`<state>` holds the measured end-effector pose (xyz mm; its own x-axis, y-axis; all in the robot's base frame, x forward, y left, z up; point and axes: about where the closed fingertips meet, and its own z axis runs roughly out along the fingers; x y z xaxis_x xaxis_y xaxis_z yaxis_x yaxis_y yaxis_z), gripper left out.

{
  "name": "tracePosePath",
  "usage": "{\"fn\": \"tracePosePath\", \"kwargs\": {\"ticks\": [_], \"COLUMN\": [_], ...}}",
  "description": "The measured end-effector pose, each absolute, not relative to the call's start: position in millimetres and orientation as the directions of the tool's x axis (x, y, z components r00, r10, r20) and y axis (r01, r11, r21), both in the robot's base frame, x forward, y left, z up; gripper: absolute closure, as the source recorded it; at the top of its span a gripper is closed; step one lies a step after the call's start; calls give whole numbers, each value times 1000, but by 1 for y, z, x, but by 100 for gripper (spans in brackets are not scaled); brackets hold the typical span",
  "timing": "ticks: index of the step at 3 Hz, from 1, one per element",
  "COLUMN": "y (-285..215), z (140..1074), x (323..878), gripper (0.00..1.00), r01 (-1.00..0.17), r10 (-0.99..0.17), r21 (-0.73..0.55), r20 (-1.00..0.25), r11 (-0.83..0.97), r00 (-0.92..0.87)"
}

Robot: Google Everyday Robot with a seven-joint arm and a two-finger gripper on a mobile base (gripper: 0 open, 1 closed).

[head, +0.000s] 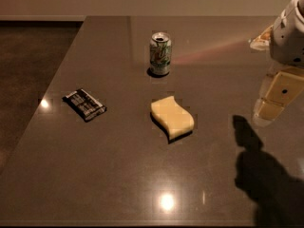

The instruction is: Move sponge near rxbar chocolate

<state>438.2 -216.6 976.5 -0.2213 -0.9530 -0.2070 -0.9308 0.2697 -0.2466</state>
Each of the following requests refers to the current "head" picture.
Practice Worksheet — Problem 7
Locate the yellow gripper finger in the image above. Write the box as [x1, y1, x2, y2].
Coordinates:
[253, 66, 304, 127]
[249, 26, 274, 51]

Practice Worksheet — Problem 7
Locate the green white soda can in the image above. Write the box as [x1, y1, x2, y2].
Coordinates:
[149, 31, 172, 76]

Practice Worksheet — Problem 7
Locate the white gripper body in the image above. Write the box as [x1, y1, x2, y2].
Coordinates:
[270, 0, 304, 67]

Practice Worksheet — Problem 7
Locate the yellow sponge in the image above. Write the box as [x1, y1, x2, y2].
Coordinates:
[151, 96, 195, 141]

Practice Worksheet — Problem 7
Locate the black rxbar chocolate wrapper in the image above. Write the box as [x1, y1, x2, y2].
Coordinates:
[63, 88, 107, 123]

